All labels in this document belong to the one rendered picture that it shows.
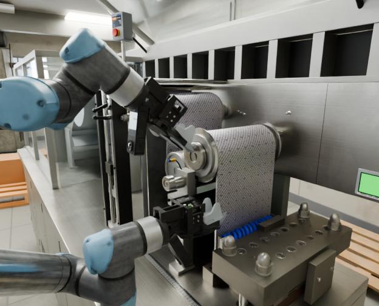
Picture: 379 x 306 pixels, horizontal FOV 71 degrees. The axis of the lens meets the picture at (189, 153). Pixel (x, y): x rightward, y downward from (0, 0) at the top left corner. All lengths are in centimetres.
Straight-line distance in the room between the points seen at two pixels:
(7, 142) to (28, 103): 672
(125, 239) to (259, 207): 45
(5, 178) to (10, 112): 395
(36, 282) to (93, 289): 11
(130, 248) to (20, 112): 32
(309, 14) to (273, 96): 25
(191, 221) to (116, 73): 36
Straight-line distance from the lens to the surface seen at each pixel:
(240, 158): 74
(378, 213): 322
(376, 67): 82
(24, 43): 829
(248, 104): 102
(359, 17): 85
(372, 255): 274
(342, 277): 95
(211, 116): 96
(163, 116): 60
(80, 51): 54
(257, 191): 83
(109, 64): 55
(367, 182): 83
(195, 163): 70
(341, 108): 84
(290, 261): 72
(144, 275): 86
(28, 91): 42
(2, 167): 433
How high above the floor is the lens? 143
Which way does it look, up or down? 14 degrees down
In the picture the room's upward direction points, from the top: straight up
